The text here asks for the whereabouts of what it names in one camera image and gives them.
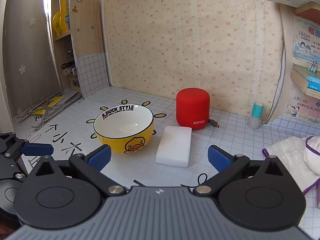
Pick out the white sponge block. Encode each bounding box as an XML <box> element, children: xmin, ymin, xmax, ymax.
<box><xmin>155</xmin><ymin>126</ymin><xmax>192</xmax><ymax>168</ymax></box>

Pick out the red cylindrical speaker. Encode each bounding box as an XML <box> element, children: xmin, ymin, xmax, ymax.
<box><xmin>176</xmin><ymin>88</ymin><xmax>211</xmax><ymax>130</ymax></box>

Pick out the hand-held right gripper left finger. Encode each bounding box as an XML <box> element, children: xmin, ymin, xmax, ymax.
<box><xmin>29</xmin><ymin>145</ymin><xmax>128</xmax><ymax>198</ymax></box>

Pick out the thin black cord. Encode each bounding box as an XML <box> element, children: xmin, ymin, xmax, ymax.
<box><xmin>197</xmin><ymin>173</ymin><xmax>213</xmax><ymax>188</ymax></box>

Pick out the grey flowered curtain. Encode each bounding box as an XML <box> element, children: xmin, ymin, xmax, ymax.
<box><xmin>0</xmin><ymin>0</ymin><xmax>63</xmax><ymax>130</ymax></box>

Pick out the wooden shelf unit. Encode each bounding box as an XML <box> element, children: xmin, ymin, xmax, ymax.
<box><xmin>51</xmin><ymin>0</ymin><xmax>112</xmax><ymax>99</ymax></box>

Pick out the stack of books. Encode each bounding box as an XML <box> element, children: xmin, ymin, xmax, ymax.
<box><xmin>290</xmin><ymin>62</ymin><xmax>320</xmax><ymax>99</ymax></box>

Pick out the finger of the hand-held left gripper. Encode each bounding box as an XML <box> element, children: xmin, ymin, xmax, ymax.
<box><xmin>0</xmin><ymin>132</ymin><xmax>54</xmax><ymax>179</ymax></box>

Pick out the pale cartoon wall poster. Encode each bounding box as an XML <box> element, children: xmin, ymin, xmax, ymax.
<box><xmin>282</xmin><ymin>90</ymin><xmax>320</xmax><ymax>125</ymax></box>

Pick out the blue cartoon wall poster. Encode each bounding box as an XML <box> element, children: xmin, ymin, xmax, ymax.
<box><xmin>292</xmin><ymin>16</ymin><xmax>320</xmax><ymax>59</ymax></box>

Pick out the wooden shelf board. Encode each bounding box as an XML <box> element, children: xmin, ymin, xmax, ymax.
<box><xmin>294</xmin><ymin>2</ymin><xmax>320</xmax><ymax>25</ymax></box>

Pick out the teal capped stamp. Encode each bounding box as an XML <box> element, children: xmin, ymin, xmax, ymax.
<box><xmin>248</xmin><ymin>102</ymin><xmax>263</xmax><ymax>130</ymax></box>

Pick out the white cloth purple trim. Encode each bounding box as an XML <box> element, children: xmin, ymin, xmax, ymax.
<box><xmin>262</xmin><ymin>135</ymin><xmax>320</xmax><ymax>208</ymax></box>

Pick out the yellow round toy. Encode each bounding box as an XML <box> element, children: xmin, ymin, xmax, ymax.
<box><xmin>52</xmin><ymin>11</ymin><xmax>63</xmax><ymax>37</ymax></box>

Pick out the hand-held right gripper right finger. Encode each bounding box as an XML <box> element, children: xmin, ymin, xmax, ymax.
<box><xmin>192</xmin><ymin>144</ymin><xmax>290</xmax><ymax>195</ymax></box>

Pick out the metal clamp hardware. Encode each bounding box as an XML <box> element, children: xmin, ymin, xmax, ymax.
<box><xmin>61</xmin><ymin>50</ymin><xmax>78</xmax><ymax>77</ymax></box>

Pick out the tall yellow box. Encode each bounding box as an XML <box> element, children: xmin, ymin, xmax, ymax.
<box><xmin>59</xmin><ymin>0</ymin><xmax>70</xmax><ymax>33</ymax></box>

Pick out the yellow duck bowl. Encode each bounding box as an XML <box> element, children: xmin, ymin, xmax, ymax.
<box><xmin>93</xmin><ymin>104</ymin><xmax>155</xmax><ymax>155</ymax></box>

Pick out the flat yellow packet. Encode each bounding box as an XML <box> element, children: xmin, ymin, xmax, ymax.
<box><xmin>32</xmin><ymin>96</ymin><xmax>63</xmax><ymax>117</ymax></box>

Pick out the folded metal laptop stand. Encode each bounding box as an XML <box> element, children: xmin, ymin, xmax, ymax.
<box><xmin>16</xmin><ymin>91</ymin><xmax>83</xmax><ymax>130</ymax></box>

